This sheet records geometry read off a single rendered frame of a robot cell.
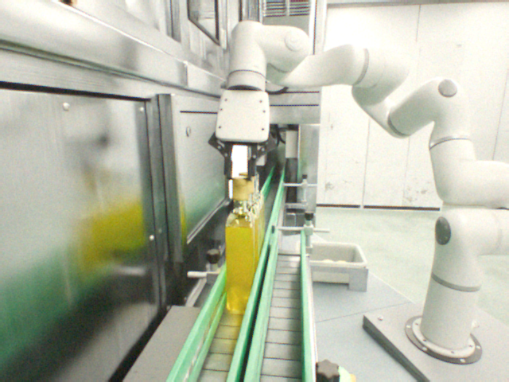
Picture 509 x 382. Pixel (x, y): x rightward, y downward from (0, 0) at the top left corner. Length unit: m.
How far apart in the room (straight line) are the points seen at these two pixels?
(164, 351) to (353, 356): 0.43
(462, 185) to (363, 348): 0.43
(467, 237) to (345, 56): 0.44
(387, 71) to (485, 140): 4.85
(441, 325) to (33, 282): 0.75
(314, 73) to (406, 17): 4.53
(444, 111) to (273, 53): 0.39
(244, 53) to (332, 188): 4.05
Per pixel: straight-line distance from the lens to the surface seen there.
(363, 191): 4.72
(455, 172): 0.80
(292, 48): 0.68
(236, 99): 0.64
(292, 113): 1.75
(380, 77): 0.80
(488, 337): 0.99
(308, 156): 1.76
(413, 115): 0.85
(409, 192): 4.86
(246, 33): 0.69
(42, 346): 0.46
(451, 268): 0.79
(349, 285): 1.08
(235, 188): 0.63
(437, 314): 0.85
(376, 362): 0.85
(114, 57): 0.49
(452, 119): 0.84
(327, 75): 0.79
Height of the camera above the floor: 1.28
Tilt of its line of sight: 14 degrees down
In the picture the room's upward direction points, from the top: straight up
